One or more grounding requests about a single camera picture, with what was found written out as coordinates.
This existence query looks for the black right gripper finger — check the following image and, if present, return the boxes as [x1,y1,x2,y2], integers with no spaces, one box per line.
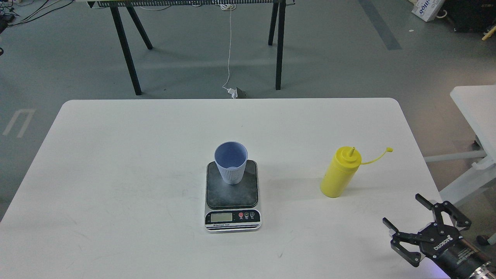
[415,193,472,233]
[382,217,431,268]

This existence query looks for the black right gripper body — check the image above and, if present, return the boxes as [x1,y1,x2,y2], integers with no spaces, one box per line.
[420,223,495,279]

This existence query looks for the yellow squeeze bottle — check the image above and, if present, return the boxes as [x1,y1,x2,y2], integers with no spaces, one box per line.
[320,146,393,198]

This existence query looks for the blue ribbed plastic cup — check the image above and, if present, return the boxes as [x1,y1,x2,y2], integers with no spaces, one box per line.
[214,141,248,185]

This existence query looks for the digital kitchen scale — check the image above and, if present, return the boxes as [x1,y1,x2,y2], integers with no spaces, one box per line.
[204,160,262,233]

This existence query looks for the white side table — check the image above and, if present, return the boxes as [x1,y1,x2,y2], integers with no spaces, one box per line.
[424,84,496,206]

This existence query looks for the white cardboard box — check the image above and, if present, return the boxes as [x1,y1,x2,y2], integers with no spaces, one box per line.
[411,0,445,22]

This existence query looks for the white power adapter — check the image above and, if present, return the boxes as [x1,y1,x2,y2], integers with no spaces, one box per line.
[227,87,248,99]

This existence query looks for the black trestle table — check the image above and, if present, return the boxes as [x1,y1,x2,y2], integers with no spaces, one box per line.
[83,0,296,96]

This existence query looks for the white hanging cable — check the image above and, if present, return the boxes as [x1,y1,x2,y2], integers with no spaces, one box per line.
[222,3,237,90]

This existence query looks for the black floor cables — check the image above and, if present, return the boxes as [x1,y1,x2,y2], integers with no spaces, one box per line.
[0,0,74,28]

